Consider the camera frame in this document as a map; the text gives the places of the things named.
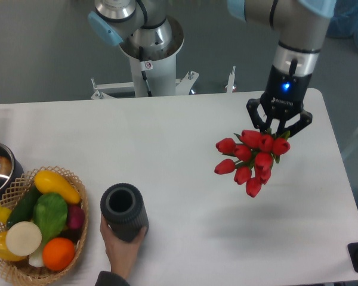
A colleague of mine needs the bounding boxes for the dark sleeved forearm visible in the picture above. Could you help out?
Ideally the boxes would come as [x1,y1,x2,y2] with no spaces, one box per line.
[95,271,129,286]

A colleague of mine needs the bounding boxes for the dark green cucumber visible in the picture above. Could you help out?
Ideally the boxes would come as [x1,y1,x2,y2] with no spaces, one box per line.
[6,185,42,229]

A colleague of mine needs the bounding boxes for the dark grey ribbed vase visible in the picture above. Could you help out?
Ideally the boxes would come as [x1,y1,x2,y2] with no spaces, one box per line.
[100,183,149,243]

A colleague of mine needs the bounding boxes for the purple red onion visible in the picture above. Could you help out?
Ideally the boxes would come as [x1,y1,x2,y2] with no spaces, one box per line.
[66,205,85,229]

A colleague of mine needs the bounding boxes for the woven wicker basket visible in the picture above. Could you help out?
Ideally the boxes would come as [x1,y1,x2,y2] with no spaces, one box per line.
[0,166,89,285]

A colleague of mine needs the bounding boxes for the person's bare hand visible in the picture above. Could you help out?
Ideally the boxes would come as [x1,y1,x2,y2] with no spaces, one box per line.
[100,215,147,280]

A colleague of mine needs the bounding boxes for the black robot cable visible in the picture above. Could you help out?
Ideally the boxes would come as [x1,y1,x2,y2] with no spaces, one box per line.
[138,46,153,97]

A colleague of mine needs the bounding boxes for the red tulip bouquet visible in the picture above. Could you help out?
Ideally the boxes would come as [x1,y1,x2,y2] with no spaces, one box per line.
[214,130,291,198]

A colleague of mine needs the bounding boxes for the green lettuce leaf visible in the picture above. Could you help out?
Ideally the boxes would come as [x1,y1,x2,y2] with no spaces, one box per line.
[29,192,67,268]

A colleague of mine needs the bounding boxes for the yellow squash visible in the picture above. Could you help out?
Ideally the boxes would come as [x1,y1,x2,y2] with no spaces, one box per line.
[34,170,81,204]

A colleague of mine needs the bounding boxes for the orange fruit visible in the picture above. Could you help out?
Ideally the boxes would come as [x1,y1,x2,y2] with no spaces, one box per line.
[42,237,75,271]

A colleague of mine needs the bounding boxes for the yellow bell pepper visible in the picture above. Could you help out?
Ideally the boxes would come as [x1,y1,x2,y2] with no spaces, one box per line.
[0,231,27,262]

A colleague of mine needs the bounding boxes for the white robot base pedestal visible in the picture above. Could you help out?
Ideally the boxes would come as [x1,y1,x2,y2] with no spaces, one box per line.
[88,12,199,98]

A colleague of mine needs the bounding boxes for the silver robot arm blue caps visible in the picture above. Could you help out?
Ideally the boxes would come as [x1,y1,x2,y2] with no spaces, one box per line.
[88,1,335,136]

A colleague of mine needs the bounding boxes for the yellow banana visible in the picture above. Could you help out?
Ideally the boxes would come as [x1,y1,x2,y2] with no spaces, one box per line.
[0,204,12,225]

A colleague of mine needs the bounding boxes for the white round radish slice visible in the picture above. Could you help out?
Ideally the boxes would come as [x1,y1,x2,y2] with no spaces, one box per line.
[5,221,42,256]

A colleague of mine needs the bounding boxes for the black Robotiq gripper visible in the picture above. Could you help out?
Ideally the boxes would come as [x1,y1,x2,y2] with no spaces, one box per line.
[246,66,313,138]

